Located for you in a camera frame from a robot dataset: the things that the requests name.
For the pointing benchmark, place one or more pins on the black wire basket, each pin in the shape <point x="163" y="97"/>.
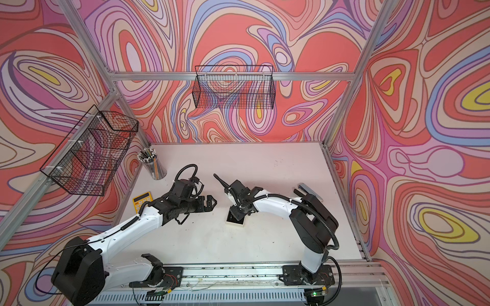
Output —
<point x="234" y="87"/>
<point x="102" y="139"/>

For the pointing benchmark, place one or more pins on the black wire basket left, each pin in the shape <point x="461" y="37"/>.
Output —
<point x="102" y="139"/>

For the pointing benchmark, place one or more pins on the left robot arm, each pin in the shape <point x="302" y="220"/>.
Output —
<point x="84" y="269"/>

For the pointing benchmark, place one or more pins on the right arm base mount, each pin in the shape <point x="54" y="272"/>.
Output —
<point x="297" y="275"/>

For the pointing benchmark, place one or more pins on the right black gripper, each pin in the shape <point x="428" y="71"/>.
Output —
<point x="234" y="210"/>

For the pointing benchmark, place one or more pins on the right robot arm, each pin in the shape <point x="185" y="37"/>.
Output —
<point x="314" y="224"/>

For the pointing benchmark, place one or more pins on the metal pen cup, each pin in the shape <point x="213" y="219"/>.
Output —
<point x="149" y="158"/>

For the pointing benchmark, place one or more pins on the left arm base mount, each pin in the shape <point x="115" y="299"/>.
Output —
<point x="169" y="277"/>

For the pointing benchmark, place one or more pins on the yellow calculator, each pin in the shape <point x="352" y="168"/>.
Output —
<point x="140" y="200"/>

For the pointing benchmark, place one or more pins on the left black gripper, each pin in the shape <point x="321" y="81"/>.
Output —
<point x="209" y="203"/>

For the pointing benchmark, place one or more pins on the grey stapler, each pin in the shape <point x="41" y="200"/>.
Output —
<point x="307" y="190"/>

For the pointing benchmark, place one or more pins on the black wire basket back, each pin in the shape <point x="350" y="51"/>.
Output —
<point x="234" y="87"/>

